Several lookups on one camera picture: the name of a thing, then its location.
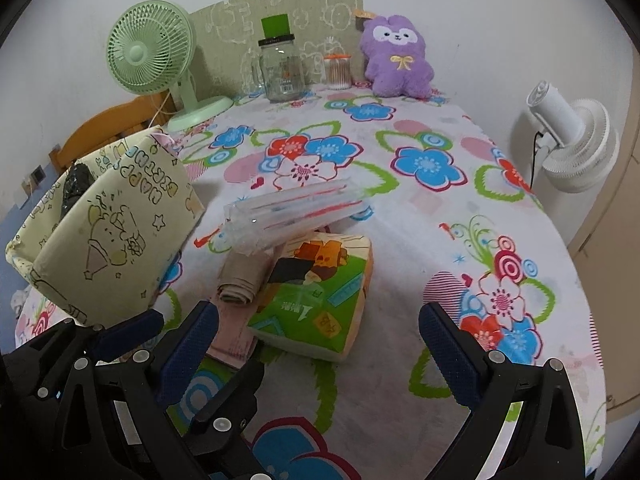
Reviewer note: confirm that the clear plastic packet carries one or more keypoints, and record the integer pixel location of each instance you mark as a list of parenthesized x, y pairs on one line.
[(300, 210)]

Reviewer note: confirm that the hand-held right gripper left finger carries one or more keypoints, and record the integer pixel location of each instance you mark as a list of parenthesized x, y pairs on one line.
[(192, 342)]

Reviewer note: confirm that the white standing fan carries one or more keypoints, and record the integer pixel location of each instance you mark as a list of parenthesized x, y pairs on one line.
[(575, 140)]

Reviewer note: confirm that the glass jar mug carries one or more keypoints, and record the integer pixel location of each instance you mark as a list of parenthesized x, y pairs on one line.
[(282, 72)]

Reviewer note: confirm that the cotton swab jar orange lid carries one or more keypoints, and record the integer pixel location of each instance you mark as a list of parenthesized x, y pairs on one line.
[(337, 72)]

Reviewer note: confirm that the green white tissue pack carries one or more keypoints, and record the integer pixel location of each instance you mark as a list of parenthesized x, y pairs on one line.
[(315, 300)]

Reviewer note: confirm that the green desk fan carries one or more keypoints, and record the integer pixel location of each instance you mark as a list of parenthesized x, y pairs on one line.
[(145, 50)]

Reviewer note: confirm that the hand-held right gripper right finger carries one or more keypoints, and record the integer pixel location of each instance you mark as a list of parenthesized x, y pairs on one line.
[(447, 355)]

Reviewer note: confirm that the beige door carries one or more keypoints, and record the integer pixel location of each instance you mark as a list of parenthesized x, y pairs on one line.
[(617, 240)]

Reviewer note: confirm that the pink cloth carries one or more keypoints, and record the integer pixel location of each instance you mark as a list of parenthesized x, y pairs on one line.
[(232, 335)]

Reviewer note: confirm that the green plastic cup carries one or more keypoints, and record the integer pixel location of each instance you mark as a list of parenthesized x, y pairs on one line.
[(275, 26)]

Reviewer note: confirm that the purple plush toy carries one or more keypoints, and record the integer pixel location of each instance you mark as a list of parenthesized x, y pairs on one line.
[(395, 60)]

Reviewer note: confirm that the yellow fabric storage box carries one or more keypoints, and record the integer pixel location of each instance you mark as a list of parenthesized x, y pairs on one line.
[(115, 240)]

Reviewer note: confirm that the green printed board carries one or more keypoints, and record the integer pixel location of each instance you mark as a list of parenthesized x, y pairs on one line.
[(235, 35)]

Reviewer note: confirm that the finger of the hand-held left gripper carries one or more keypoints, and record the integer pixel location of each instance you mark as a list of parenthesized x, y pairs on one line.
[(127, 330), (235, 390)]

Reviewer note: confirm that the blue plaid bedding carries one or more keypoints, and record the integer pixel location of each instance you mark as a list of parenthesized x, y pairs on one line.
[(10, 260)]

